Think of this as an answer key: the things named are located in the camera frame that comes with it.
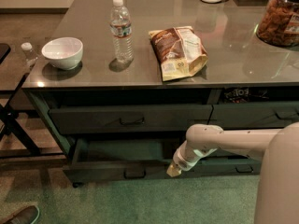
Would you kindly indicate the dark grey counter cabinet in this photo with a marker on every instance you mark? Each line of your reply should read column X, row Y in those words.
column 236, row 58

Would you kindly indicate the brown and yellow snack bag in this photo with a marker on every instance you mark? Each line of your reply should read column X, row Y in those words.
column 179, row 51

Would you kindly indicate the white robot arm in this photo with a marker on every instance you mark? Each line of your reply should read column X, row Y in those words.
column 278, row 151

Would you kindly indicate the dark wooden side table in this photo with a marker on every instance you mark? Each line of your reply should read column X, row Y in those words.
column 23, row 134

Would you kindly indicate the clear jar of snacks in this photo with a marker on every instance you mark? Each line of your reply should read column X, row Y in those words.
column 280, row 23

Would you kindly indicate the dark snack package in drawer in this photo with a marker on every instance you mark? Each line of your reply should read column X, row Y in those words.
column 244, row 95

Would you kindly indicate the small clear bottle white cap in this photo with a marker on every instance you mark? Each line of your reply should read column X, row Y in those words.
column 30, row 54

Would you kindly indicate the dark grey drawer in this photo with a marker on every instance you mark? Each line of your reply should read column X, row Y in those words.
column 128, row 118
column 116, row 160
column 226, row 166
column 262, row 115

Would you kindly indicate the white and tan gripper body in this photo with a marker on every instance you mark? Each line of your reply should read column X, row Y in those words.
column 180, row 162

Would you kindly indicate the white ceramic bowl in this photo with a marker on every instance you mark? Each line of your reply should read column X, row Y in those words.
column 64, row 53

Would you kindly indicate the clear plastic water bottle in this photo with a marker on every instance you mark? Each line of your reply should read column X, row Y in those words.
column 121, row 29

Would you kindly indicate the dark shoe with teal sole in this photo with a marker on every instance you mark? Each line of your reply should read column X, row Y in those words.
column 28, row 215

